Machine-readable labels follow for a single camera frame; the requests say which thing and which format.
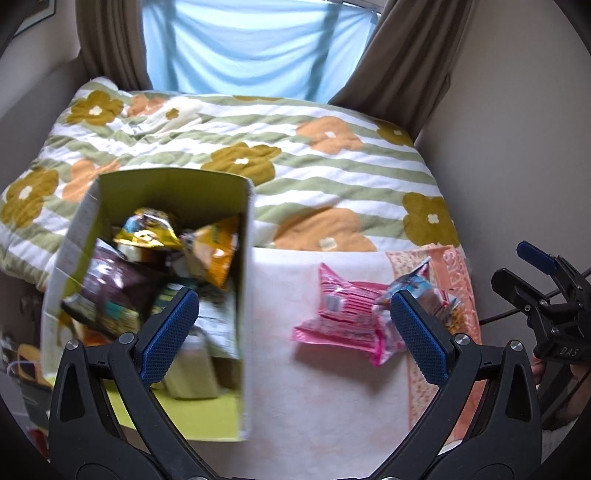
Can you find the pale green snack bag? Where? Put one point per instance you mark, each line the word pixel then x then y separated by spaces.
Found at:
pixel 216 319

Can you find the framed houses picture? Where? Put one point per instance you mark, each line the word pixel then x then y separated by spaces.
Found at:
pixel 43 9

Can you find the left brown curtain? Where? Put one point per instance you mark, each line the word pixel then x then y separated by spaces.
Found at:
pixel 110 34

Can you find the floral striped duvet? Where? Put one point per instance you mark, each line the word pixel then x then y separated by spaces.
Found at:
pixel 326 178

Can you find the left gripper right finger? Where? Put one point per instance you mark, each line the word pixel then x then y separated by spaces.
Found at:
pixel 425 337

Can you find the right brown curtain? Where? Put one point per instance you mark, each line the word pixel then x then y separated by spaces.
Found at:
pixel 406 68

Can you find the purple snack bag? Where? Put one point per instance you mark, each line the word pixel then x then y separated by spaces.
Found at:
pixel 116 294

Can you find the grey headboard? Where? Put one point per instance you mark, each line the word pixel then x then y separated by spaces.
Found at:
pixel 26 125

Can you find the brown curtain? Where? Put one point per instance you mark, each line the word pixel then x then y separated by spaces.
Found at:
pixel 406 68
pixel 110 34

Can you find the right hand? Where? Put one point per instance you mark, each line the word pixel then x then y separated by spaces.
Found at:
pixel 563 391

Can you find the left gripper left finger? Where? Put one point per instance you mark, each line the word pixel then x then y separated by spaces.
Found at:
pixel 162 335

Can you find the gold black snack bag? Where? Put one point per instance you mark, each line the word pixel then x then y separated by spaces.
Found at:
pixel 148 228

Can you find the yellow noodle snack bag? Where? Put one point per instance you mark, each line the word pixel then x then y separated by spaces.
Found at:
pixel 209 250

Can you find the blue window cloth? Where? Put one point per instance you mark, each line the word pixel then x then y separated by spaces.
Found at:
pixel 304 50

